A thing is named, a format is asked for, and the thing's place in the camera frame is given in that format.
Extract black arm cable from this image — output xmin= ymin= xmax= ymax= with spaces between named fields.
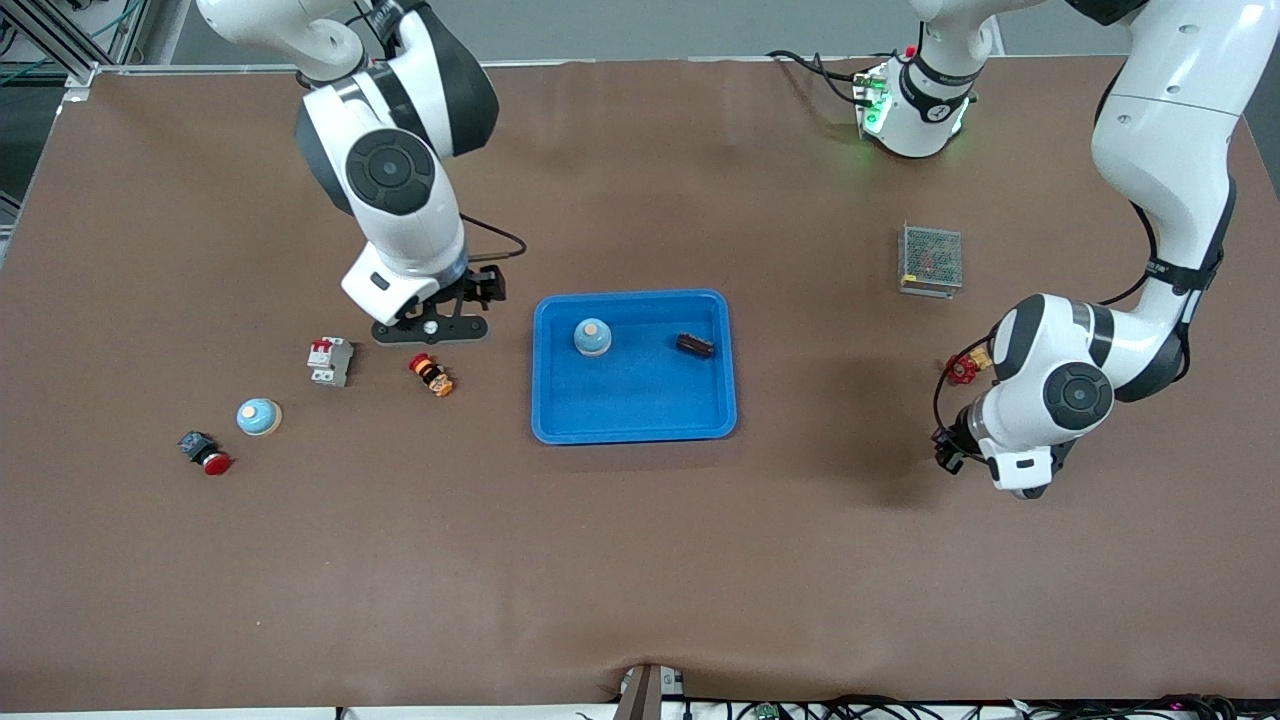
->
xmin=931 ymin=370 xmax=963 ymax=441
xmin=458 ymin=212 xmax=528 ymax=267

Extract black cable bundle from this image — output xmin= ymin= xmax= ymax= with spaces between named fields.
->
xmin=690 ymin=693 xmax=1280 ymax=720

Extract metal mesh power supply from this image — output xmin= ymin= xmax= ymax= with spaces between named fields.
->
xmin=897 ymin=223 xmax=964 ymax=299

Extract grey metal table bracket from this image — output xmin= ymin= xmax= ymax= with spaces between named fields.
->
xmin=612 ymin=663 xmax=689 ymax=720

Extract white circuit breaker red switch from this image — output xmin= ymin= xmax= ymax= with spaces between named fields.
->
xmin=307 ymin=336 xmax=355 ymax=388

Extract aluminium frame strut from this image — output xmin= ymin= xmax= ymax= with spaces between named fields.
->
xmin=0 ymin=0 xmax=151 ymax=91

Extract orange red emergency stop button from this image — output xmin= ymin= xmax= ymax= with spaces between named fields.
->
xmin=408 ymin=352 xmax=456 ymax=399

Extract blue plastic tray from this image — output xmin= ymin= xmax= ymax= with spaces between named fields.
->
xmin=531 ymin=289 xmax=739 ymax=446

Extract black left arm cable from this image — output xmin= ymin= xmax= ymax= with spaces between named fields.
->
xmin=931 ymin=370 xmax=963 ymax=441

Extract red valve handwheel brass fitting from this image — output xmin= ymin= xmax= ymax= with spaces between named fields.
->
xmin=945 ymin=345 xmax=994 ymax=389

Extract red mushroom push button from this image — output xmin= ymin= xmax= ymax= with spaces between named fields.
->
xmin=178 ymin=430 xmax=233 ymax=476

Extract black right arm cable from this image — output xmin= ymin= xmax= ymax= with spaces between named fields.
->
xmin=458 ymin=212 xmax=528 ymax=267

